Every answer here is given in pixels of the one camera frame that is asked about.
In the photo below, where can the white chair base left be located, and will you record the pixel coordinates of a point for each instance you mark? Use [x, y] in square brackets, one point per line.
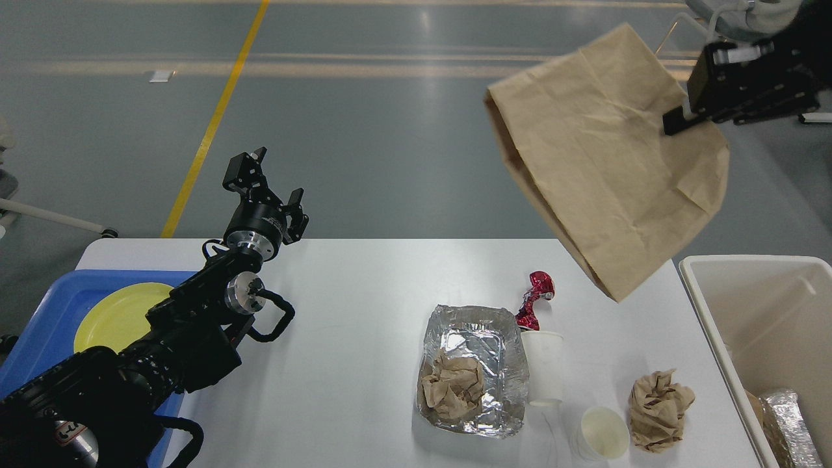
[11, 209]

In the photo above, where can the white paper cup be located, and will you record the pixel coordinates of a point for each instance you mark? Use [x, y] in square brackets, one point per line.
[600, 435]

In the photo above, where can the yellow plate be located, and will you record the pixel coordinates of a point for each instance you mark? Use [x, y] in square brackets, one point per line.
[119, 319]

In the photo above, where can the aluminium foil tray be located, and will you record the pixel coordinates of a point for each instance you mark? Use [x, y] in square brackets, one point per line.
[492, 336]

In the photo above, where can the foil item in bin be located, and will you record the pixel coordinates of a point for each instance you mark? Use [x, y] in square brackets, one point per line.
[786, 431]

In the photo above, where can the grey office chair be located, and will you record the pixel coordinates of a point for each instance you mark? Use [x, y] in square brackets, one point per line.
[742, 21]

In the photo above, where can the brown paper bag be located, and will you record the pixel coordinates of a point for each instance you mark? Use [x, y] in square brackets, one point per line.
[583, 138]

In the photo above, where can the red snack wrapper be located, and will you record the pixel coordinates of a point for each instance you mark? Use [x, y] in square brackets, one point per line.
[541, 288]

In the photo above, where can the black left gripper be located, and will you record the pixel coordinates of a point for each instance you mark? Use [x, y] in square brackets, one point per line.
[262, 223]

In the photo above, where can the blue plastic tray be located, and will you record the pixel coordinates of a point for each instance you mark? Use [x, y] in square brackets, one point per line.
[58, 312]

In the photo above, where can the brown paper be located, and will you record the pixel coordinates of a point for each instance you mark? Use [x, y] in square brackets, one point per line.
[657, 411]

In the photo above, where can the floor outlet plate left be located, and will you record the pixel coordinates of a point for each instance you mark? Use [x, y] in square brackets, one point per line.
[161, 76]

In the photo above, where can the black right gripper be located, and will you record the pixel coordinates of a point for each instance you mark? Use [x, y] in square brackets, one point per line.
[779, 76]

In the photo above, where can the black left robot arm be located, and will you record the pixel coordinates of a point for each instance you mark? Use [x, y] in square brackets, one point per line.
[196, 331]

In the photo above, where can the clear plastic cup lying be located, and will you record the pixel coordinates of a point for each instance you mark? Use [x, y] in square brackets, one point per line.
[544, 351]

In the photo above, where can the white object far right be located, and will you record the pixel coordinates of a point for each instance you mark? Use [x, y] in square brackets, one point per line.
[815, 118]

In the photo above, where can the white plastic bin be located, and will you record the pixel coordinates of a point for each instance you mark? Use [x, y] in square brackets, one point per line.
[767, 319]

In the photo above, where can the crumpled brown paper ball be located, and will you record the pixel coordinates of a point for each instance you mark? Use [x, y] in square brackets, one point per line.
[453, 388]

